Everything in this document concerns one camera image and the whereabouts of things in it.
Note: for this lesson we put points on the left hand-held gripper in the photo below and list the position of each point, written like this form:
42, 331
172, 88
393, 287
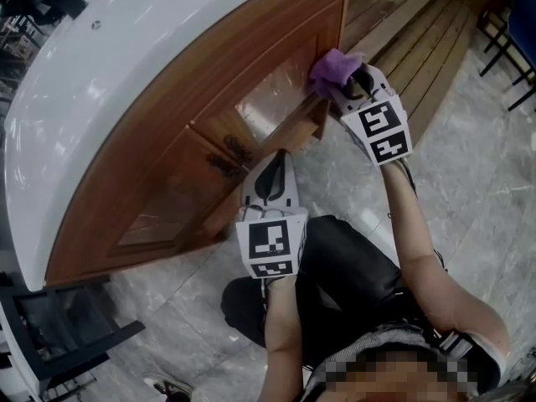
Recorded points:
270, 243

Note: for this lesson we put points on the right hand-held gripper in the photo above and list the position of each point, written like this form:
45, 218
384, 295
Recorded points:
381, 132

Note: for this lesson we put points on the purple grey cloth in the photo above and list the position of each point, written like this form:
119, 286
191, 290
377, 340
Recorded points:
335, 71

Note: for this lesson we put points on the wooden cabinet door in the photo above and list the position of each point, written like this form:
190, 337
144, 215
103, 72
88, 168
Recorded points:
167, 212
272, 99

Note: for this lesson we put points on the person's left forearm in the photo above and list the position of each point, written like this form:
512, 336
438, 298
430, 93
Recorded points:
285, 333

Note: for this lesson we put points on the person's right forearm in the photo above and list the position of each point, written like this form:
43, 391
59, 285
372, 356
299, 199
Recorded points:
408, 224

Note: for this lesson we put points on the wooden vanity cabinet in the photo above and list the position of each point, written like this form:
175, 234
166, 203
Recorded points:
209, 78

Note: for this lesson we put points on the white sink countertop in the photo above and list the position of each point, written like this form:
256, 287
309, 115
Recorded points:
104, 99

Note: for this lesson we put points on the wooden slatted platform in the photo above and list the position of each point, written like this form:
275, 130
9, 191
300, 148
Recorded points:
419, 36

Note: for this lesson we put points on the person's black trousers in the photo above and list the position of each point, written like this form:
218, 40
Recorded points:
347, 266

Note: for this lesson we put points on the blue chair black legs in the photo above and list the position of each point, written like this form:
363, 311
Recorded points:
523, 36

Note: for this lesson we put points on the person's grey mesh vest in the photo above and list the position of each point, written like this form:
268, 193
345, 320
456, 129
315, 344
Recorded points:
360, 343

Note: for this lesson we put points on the round metal basin fitting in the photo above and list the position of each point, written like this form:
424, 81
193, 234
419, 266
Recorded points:
96, 25

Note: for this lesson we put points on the dark metal rack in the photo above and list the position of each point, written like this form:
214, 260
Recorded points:
17, 57

